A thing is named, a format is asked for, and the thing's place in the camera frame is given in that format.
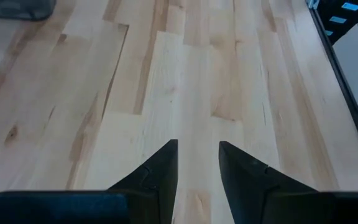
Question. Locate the black box with blue lights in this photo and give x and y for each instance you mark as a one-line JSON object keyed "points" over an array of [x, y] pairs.
{"points": [[334, 9]]}

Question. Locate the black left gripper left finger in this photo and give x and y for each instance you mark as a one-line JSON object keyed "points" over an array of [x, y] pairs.
{"points": [[163, 174]]}

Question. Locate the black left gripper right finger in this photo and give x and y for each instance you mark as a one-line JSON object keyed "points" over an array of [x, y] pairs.
{"points": [[241, 180]]}

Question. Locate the grey plastic bin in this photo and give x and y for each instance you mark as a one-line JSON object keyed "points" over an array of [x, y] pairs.
{"points": [[17, 9]]}

